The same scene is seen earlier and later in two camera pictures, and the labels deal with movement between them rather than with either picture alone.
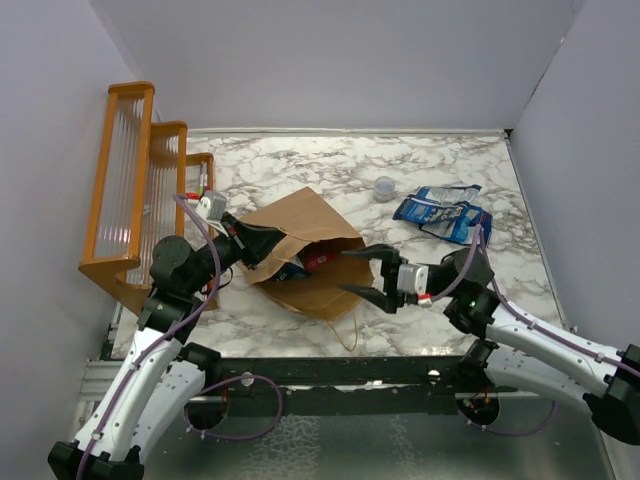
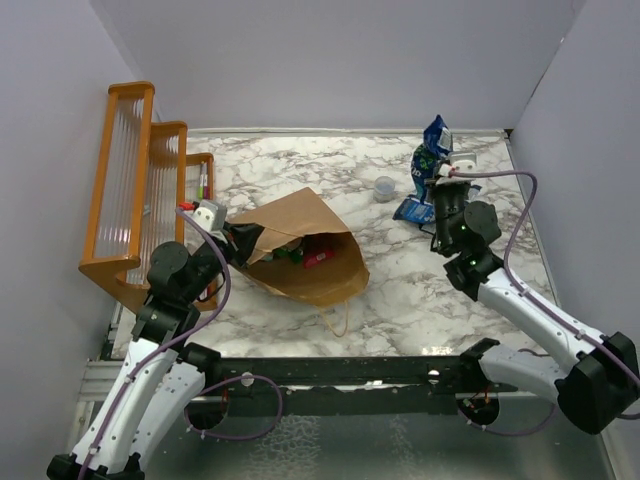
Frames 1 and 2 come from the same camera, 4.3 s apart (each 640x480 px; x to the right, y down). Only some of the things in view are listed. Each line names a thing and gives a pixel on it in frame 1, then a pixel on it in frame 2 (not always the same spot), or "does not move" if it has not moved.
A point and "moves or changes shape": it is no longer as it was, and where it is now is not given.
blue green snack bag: x=293 y=270 -> x=437 y=146
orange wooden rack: x=146 y=178 does not move
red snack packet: x=313 y=259 does not move
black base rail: x=348 y=386 does not move
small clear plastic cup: x=384 y=187 does not move
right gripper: x=389 y=268 -> x=444 y=185
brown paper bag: x=309 y=220 moves or changes shape
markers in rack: x=203 y=178 does not move
